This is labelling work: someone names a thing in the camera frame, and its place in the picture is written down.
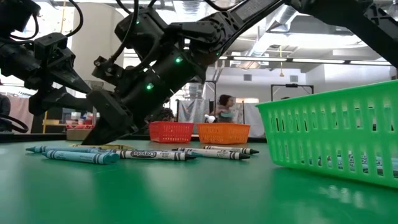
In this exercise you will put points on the ceiling light rail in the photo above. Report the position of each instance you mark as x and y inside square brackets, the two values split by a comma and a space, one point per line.
[318, 61]

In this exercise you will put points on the patterned white cloth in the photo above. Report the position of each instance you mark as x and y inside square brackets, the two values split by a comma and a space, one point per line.
[240, 113]

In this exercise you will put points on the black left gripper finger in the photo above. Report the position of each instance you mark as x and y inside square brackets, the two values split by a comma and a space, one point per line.
[70, 100]
[73, 81]

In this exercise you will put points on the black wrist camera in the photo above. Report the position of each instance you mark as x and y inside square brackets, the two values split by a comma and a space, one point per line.
[15, 14]
[105, 70]

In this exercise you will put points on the wooden lamp base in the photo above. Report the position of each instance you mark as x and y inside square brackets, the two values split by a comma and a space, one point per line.
[76, 134]

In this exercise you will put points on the green plastic basket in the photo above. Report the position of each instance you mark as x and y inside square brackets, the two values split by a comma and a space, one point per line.
[326, 99]

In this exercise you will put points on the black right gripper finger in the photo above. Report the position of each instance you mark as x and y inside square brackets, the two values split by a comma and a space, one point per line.
[109, 121]

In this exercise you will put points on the red plastic basket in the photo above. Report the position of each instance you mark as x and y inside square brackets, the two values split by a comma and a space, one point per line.
[171, 132]

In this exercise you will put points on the white background robot gripper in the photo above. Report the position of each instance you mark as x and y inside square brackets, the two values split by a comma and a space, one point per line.
[210, 118]

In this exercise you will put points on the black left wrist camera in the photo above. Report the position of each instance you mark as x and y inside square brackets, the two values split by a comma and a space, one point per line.
[15, 14]

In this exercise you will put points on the grey hanging cloth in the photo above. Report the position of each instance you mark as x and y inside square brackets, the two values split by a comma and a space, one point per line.
[192, 110]

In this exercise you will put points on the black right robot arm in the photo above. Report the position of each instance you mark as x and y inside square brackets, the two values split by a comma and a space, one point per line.
[248, 12]

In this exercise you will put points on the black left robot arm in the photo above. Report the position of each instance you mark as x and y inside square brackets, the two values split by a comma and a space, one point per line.
[15, 59]

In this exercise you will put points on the silver round ceiling duct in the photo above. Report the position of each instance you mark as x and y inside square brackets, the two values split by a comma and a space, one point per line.
[264, 43]

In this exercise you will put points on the person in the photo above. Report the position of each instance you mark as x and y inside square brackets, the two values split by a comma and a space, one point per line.
[163, 115]
[225, 107]

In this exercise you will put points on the pink cloth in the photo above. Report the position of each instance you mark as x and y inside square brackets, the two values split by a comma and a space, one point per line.
[21, 109]

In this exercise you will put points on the orange plastic basket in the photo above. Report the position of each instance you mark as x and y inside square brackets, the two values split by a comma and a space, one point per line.
[223, 133]

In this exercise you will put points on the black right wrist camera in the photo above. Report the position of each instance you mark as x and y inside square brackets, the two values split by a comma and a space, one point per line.
[105, 70]

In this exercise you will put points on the black metal frame stand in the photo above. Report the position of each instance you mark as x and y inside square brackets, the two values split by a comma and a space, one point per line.
[292, 85]
[215, 93]

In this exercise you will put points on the yellow ceiling pendant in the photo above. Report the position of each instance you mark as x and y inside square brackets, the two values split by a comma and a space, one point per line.
[281, 74]

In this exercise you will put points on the grey rectangular air duct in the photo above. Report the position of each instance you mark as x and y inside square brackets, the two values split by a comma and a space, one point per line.
[326, 26]

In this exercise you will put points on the black table frame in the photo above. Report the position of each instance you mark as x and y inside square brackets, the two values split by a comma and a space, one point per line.
[31, 137]

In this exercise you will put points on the translucent storage box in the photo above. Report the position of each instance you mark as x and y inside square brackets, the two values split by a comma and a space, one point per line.
[69, 115]

